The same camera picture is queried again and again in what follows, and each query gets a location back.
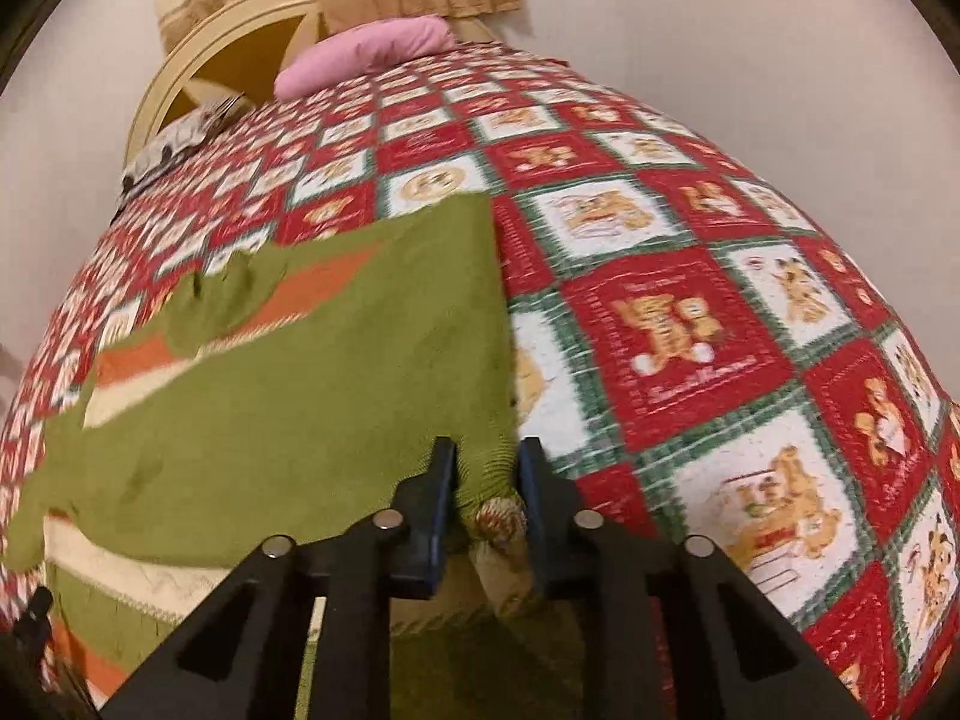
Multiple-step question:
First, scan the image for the pink pillow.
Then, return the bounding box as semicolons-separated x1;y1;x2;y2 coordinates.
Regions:
274;15;457;101

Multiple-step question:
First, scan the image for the white car print pillow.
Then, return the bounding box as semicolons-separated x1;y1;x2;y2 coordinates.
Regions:
119;94;254;203

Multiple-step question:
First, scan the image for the green orange striped knit sweater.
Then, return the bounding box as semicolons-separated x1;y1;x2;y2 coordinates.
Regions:
3;193;581;718

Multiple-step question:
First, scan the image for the red patchwork teddy bedspread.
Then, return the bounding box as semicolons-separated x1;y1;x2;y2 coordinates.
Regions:
2;43;958;718

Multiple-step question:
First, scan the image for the cream wooden headboard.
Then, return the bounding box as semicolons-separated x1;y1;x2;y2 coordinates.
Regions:
122;0;497;166

